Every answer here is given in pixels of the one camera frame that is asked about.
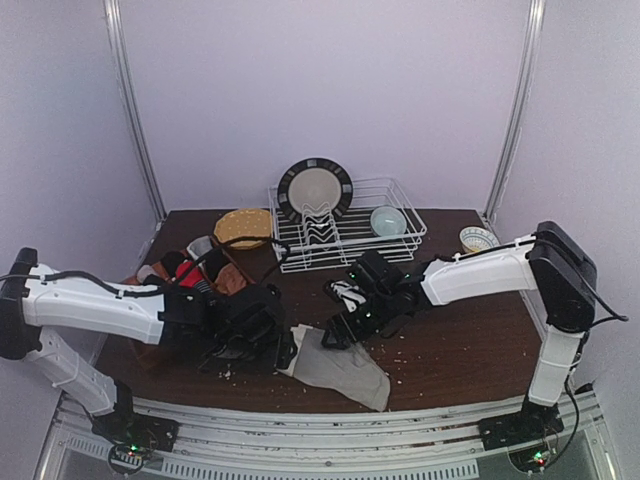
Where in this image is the navy striped rolled underwear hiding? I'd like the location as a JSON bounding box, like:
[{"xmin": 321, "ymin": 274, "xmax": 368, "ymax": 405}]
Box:
[{"xmin": 193, "ymin": 280, "xmax": 215, "ymax": 298}]

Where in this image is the light blue bowl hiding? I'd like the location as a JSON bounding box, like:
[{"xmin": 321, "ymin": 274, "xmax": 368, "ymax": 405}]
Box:
[{"xmin": 370, "ymin": 206, "xmax": 407, "ymax": 237}]

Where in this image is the brown rolled underwear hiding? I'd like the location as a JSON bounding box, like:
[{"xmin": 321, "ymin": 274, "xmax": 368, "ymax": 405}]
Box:
[{"xmin": 213, "ymin": 263, "xmax": 252, "ymax": 296}]

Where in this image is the white wire dish rack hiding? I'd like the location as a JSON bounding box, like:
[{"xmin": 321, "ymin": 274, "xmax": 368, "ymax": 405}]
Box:
[{"xmin": 268, "ymin": 177, "xmax": 427, "ymax": 274}]

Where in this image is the left aluminium frame post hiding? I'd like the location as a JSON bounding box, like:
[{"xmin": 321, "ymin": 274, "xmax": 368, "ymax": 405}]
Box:
[{"xmin": 103, "ymin": 0, "xmax": 167, "ymax": 224}]

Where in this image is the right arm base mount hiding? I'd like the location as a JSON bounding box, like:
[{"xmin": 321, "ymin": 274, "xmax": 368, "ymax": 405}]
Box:
[{"xmin": 478, "ymin": 395, "xmax": 564, "ymax": 475}]

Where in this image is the aluminium front rail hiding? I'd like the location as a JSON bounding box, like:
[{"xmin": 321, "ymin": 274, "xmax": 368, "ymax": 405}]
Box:
[{"xmin": 33, "ymin": 392, "xmax": 624, "ymax": 479}]

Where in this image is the black white rolled underwear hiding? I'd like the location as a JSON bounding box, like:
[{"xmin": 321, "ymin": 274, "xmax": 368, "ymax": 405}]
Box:
[{"xmin": 136, "ymin": 251, "xmax": 186, "ymax": 286}]

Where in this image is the grey beige sock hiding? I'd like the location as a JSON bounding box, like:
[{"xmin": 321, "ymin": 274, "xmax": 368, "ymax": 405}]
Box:
[{"xmin": 276, "ymin": 325, "xmax": 391, "ymax": 412}]

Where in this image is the red rolled underwear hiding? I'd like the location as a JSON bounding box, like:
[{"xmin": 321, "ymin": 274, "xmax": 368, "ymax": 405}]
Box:
[{"xmin": 175, "ymin": 260, "xmax": 207, "ymax": 288}]

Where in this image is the aluminium frame post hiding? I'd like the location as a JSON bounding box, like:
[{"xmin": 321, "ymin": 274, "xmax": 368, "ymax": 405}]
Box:
[
  {"xmin": 483, "ymin": 0, "xmax": 546, "ymax": 225},
  {"xmin": 103, "ymin": 0, "xmax": 167, "ymax": 224}
]

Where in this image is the brown wooden organizer box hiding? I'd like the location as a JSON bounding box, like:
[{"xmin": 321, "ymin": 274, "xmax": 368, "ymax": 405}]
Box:
[{"xmin": 126, "ymin": 235, "xmax": 254, "ymax": 372}]

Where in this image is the black rimmed grey plate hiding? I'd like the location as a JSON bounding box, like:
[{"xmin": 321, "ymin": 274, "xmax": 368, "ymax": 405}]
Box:
[{"xmin": 276, "ymin": 157, "xmax": 354, "ymax": 223}]

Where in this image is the yellow patterned white bowl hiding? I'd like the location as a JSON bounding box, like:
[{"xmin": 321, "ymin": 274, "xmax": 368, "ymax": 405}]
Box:
[{"xmin": 459, "ymin": 226, "xmax": 500, "ymax": 253}]

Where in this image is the right aluminium frame post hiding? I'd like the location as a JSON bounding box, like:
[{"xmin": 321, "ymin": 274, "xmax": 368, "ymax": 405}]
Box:
[{"xmin": 483, "ymin": 0, "xmax": 546, "ymax": 225}]

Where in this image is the grey rolled sock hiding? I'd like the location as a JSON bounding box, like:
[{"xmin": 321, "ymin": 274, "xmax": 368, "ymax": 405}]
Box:
[{"xmin": 186, "ymin": 235, "xmax": 214, "ymax": 263}]

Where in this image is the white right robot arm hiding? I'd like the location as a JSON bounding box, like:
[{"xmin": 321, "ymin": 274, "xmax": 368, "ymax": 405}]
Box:
[{"xmin": 322, "ymin": 221, "xmax": 627, "ymax": 413}]

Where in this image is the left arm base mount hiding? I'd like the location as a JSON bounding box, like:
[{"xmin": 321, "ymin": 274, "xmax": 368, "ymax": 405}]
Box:
[{"xmin": 89, "ymin": 395, "xmax": 179, "ymax": 479}]

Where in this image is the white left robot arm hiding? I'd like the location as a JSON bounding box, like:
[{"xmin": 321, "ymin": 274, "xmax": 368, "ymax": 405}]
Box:
[{"xmin": 1, "ymin": 247, "xmax": 298, "ymax": 424}]

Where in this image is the yellow dotted plate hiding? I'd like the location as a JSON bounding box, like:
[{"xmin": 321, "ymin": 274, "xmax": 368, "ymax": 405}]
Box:
[{"xmin": 212, "ymin": 208, "xmax": 273, "ymax": 250}]

